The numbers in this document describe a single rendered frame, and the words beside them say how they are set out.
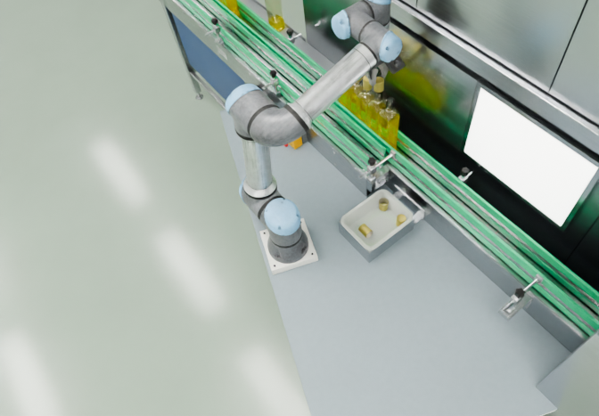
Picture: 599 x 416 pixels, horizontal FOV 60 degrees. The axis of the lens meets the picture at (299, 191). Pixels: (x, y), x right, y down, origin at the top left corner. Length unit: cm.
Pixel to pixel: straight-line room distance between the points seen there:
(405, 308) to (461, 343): 21
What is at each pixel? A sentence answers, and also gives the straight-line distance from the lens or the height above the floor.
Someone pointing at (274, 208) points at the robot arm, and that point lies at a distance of 174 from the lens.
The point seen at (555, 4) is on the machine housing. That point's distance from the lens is 145.
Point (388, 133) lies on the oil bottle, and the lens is 192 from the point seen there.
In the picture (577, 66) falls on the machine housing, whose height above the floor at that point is 152.
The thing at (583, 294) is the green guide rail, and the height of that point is 91.
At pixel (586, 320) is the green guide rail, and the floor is 94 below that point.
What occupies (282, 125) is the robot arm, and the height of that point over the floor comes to 142.
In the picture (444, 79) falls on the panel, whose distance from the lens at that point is 179.
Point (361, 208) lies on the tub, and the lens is 195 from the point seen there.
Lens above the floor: 247
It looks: 56 degrees down
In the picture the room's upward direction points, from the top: 10 degrees counter-clockwise
